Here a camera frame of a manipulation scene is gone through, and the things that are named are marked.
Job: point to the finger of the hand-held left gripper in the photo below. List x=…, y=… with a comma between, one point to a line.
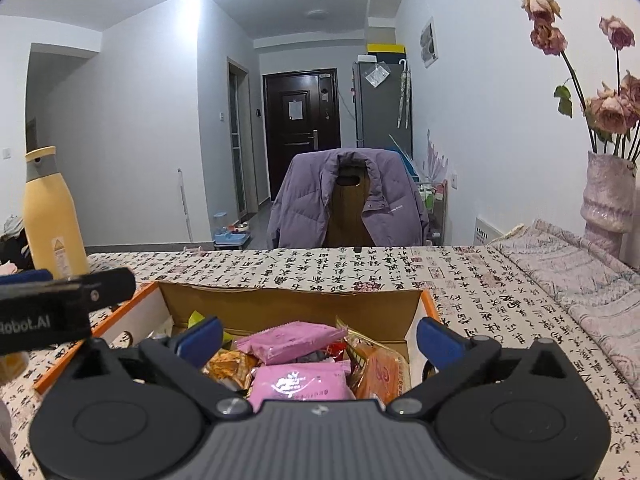
x=25, y=277
x=110, y=285

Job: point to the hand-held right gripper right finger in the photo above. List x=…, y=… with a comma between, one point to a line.
x=440, y=340

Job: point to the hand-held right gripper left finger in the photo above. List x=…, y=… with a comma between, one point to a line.
x=200, y=342

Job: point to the brown cracker snack packet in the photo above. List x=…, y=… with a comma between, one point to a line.
x=230, y=370

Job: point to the long orange snack packet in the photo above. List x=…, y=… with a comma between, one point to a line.
x=380, y=370

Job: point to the pink snack packet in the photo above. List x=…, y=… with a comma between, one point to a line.
x=300, y=385
x=295, y=342

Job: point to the orange cardboard box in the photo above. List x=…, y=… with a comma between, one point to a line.
x=300, y=305

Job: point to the person's left hand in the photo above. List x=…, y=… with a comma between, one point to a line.
x=12, y=367

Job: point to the yellow-green snack packet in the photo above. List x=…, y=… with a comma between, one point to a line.
x=197, y=321

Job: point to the dark clothes pile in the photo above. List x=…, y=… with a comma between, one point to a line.
x=15, y=250

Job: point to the yellow insulated bottle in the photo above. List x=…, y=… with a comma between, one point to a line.
x=52, y=210

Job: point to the red snack packet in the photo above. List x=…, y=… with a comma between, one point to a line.
x=335, y=350

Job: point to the pet water feeder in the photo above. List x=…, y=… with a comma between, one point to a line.
x=231, y=235

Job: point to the metal storage rack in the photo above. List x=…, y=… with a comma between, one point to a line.
x=432, y=210

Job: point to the wooden chair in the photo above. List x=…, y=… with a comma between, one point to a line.
x=350, y=215

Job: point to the grey patterned folded cloth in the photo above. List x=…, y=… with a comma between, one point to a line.
x=590, y=280

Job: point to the purple puffer jacket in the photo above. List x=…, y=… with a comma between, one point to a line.
x=300, y=200

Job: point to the pink textured vase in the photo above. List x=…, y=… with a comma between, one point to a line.
x=607, y=195

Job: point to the dark entrance door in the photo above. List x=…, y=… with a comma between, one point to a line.
x=300, y=135

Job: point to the grey refrigerator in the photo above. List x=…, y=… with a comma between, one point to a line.
x=382, y=110

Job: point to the hanging folded umbrellas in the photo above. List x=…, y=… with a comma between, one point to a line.
x=404, y=92

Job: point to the dried pink roses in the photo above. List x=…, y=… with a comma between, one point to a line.
x=610, y=110

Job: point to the yellow box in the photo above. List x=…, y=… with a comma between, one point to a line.
x=386, y=49

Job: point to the ceiling lamp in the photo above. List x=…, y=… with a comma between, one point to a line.
x=316, y=14

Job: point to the white wall heater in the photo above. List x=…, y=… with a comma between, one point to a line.
x=487, y=230

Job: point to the white wall socket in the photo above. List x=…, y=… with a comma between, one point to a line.
x=455, y=180

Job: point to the pink flower wall sticker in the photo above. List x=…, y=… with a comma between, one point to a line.
x=436, y=157

